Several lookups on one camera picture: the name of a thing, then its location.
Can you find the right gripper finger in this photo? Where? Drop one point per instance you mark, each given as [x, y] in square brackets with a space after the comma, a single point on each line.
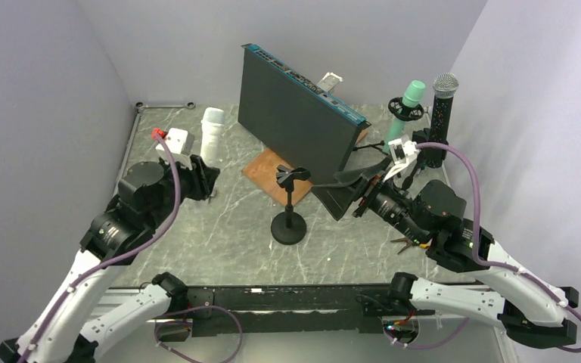
[337, 198]
[352, 176]

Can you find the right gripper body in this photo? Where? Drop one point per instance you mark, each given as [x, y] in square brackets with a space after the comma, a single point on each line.
[386, 201]

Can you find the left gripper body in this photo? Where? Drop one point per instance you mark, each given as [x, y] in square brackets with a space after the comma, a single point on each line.
[193, 182]

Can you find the black round-base mic stand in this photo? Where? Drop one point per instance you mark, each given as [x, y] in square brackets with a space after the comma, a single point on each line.
[289, 228]

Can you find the white microphone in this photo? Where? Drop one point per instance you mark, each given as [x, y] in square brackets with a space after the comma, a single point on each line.
[212, 124]

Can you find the black sparkly microphone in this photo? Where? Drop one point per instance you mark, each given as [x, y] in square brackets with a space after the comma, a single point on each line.
[444, 87]

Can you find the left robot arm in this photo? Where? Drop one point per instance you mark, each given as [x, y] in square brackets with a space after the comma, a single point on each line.
[140, 211]

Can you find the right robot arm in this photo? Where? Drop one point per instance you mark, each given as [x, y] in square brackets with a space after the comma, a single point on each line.
[530, 312]

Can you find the mint green microphone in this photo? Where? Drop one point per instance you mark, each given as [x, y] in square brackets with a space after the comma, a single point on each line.
[415, 91]

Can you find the wooden board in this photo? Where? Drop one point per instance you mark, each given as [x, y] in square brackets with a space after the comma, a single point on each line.
[262, 172]

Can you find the silver wrench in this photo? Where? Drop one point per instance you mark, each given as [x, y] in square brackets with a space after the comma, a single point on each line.
[140, 107]

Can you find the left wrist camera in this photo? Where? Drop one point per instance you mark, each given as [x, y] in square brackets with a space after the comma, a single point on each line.
[180, 143]

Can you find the yellow-handled pliers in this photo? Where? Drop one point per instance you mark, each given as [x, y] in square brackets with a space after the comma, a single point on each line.
[408, 244]

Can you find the black tripod shock-mount stand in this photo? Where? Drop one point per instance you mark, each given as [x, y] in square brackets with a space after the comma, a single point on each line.
[404, 111]

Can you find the dark rack network switch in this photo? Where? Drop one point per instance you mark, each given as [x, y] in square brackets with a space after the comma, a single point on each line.
[302, 123]

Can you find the black front frame rail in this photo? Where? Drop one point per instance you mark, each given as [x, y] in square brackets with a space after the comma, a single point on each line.
[291, 308]

